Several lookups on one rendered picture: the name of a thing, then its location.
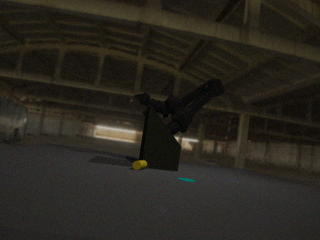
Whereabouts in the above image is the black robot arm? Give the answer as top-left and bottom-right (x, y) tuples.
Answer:
(157, 78), (225, 135)

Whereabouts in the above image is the yellow cylinder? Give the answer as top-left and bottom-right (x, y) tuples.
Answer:
(132, 160), (147, 170)

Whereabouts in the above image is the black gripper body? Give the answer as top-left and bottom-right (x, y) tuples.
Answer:
(140, 92), (162, 113)

